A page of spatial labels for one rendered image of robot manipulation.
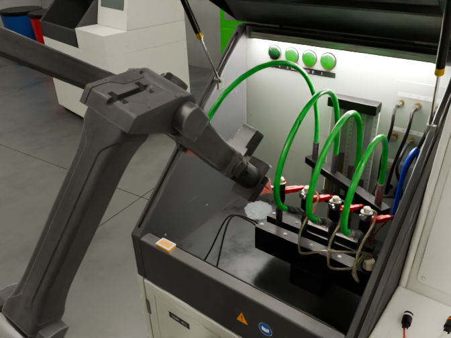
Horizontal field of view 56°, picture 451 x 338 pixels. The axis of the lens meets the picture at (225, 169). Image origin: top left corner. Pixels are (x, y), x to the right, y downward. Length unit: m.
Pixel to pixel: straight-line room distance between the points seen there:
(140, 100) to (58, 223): 0.18
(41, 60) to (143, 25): 3.00
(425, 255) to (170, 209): 0.72
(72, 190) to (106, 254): 2.24
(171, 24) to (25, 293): 3.65
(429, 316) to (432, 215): 0.22
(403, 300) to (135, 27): 3.28
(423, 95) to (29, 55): 0.94
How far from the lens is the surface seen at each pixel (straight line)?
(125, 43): 3.87
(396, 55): 1.19
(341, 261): 1.14
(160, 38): 4.06
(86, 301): 2.51
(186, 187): 1.35
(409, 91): 1.23
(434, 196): 1.03
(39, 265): 0.59
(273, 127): 1.47
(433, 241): 1.06
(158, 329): 1.51
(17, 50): 0.98
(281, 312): 1.04
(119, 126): 0.48
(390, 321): 1.03
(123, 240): 2.84
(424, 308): 1.08
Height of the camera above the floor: 1.73
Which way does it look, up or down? 30 degrees down
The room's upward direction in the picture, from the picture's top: 2 degrees counter-clockwise
